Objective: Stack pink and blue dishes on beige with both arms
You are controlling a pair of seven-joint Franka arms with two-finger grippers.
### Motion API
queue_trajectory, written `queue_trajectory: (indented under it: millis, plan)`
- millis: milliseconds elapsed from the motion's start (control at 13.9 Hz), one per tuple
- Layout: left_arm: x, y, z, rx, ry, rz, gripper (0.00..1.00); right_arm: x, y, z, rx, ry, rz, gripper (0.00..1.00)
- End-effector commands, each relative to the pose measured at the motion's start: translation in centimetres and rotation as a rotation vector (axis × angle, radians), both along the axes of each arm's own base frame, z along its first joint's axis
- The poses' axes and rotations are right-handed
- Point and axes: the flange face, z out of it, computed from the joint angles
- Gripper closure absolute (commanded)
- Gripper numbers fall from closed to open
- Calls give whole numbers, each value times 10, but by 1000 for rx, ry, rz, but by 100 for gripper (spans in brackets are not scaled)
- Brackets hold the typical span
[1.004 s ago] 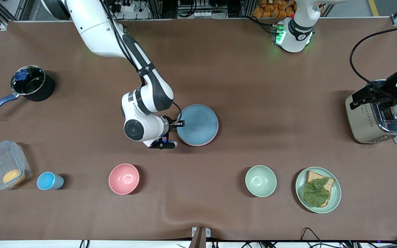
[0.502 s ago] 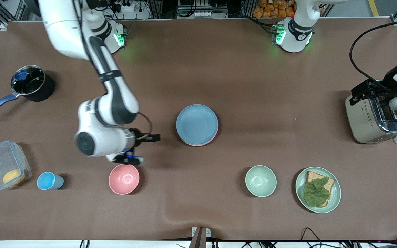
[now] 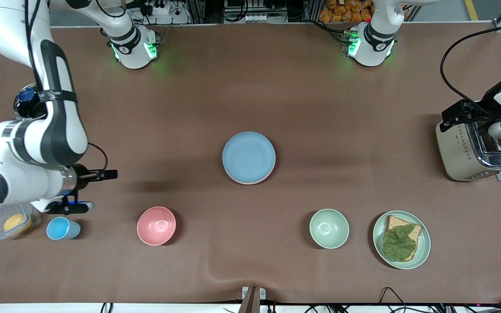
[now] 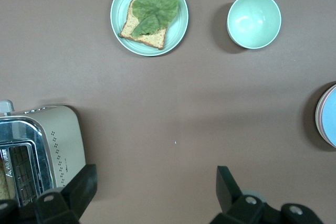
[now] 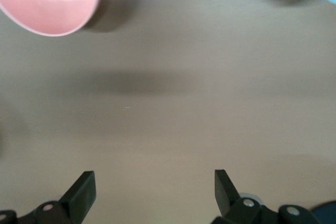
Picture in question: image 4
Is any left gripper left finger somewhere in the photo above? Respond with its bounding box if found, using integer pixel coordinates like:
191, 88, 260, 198
0, 164, 98, 224

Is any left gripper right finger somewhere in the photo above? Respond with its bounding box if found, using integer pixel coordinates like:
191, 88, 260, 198
209, 165, 324, 224

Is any blue plate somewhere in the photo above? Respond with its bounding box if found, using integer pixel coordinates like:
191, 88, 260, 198
321, 87, 336, 148

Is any beige steel toaster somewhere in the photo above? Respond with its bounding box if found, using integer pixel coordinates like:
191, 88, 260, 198
0, 100, 87, 210

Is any pale toast slice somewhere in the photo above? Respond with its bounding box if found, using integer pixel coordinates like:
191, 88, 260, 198
0, 159, 17, 201

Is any beige plate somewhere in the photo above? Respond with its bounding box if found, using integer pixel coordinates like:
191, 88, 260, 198
314, 83, 336, 146

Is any brown table mat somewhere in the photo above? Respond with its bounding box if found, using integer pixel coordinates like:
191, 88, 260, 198
0, 0, 336, 224

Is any brown bread slice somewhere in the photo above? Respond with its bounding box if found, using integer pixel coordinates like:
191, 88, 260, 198
119, 0, 169, 51

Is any green plate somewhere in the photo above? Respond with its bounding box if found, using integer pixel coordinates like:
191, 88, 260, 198
110, 0, 189, 57

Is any green bowl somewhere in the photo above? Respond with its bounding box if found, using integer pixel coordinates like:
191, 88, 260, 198
226, 0, 282, 50

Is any green lettuce leaf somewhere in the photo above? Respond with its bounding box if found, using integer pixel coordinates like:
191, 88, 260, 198
130, 0, 180, 38

